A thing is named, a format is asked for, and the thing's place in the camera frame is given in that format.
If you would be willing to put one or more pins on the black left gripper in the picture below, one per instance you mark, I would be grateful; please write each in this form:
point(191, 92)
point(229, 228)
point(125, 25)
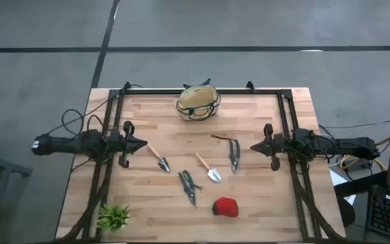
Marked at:
point(126, 149)

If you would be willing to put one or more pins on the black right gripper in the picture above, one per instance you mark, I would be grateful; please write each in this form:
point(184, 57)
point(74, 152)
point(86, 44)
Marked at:
point(274, 145)

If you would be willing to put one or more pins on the red gardening glove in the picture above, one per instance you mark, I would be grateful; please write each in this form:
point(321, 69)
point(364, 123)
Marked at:
point(226, 207)

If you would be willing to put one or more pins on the beige canvas bag green trim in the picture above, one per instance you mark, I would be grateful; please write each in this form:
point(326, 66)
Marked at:
point(197, 98)

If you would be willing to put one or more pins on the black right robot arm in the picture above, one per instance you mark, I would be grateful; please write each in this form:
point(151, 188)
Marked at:
point(350, 145)

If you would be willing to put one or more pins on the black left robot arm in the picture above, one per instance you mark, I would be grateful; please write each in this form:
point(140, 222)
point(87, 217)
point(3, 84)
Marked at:
point(66, 145)

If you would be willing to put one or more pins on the small green potted plant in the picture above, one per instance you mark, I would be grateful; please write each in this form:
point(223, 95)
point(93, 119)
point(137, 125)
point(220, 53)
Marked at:
point(113, 218)

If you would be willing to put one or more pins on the white paper sheet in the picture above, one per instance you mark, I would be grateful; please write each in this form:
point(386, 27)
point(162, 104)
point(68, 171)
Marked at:
point(337, 179)

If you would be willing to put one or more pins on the grey power box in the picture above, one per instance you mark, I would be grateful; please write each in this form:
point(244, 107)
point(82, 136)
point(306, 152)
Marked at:
point(359, 164)

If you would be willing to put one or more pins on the black computer desk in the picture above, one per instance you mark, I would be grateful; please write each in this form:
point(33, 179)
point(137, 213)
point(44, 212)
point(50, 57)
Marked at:
point(361, 184)

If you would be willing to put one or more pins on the black round stool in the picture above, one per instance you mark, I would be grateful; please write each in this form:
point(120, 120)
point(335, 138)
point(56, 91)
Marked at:
point(348, 213)

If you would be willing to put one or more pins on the grey metal cart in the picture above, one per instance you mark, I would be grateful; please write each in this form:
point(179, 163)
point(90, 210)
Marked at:
point(9, 166)

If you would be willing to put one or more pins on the black computer keyboard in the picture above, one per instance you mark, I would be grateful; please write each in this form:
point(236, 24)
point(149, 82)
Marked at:
point(389, 215)

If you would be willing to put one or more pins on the black aluminium table frame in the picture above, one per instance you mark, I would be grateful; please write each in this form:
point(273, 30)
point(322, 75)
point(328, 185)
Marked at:
point(198, 91)

